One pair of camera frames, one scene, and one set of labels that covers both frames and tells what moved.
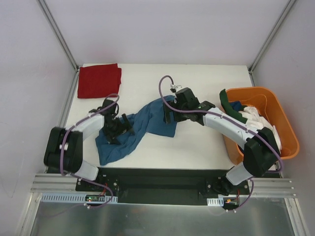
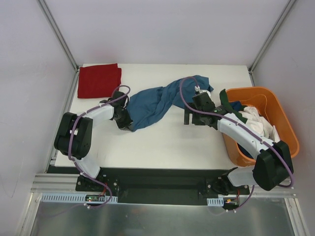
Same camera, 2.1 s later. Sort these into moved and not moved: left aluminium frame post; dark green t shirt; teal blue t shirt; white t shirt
Moved: teal blue t shirt
Not moved: dark green t shirt; left aluminium frame post; white t shirt
